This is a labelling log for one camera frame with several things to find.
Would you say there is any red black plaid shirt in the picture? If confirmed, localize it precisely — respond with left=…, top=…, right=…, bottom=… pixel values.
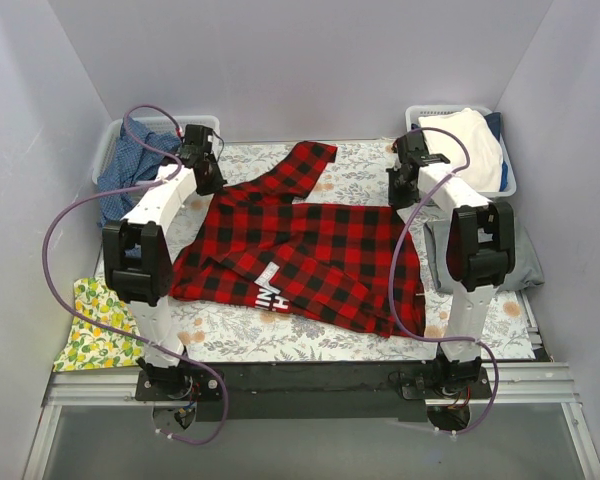
left=170, top=142, right=426, bottom=337

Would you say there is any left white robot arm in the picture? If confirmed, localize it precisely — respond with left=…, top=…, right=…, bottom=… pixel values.
left=102, top=124, right=225, bottom=403

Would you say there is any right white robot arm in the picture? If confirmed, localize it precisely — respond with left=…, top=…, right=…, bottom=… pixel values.
left=388, top=129, right=515, bottom=399

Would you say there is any floral print table mat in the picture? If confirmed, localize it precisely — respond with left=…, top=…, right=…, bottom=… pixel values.
left=166, top=138, right=535, bottom=363

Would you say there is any left white plastic basket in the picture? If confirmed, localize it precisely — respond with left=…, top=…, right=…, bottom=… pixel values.
left=92, top=115, right=221, bottom=184

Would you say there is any white plastic basket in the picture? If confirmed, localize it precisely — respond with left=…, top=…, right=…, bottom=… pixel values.
left=92, top=115, right=221, bottom=184
left=405, top=105, right=516, bottom=198

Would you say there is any right white plastic basket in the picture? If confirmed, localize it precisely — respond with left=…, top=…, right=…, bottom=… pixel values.
left=405, top=105, right=516, bottom=198

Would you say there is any blue checked shirt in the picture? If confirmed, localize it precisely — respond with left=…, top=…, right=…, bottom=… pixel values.
left=97, top=119, right=180, bottom=228

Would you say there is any white folded shirt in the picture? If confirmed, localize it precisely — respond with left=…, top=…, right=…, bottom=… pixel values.
left=417, top=108, right=503, bottom=193

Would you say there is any grey folded polo shirt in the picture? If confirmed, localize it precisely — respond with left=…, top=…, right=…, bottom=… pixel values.
left=423, top=218, right=545, bottom=294

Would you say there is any lemon print cloth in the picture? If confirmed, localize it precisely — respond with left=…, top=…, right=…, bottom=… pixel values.
left=53, top=277, right=144, bottom=372

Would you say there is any black base beam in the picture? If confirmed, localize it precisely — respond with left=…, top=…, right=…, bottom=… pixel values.
left=134, top=360, right=492, bottom=422

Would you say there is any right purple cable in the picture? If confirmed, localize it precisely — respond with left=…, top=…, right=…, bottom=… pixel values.
left=388, top=126, right=500, bottom=443

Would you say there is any aluminium frame rail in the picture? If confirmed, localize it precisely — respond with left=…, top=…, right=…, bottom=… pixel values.
left=25, top=362, right=600, bottom=479

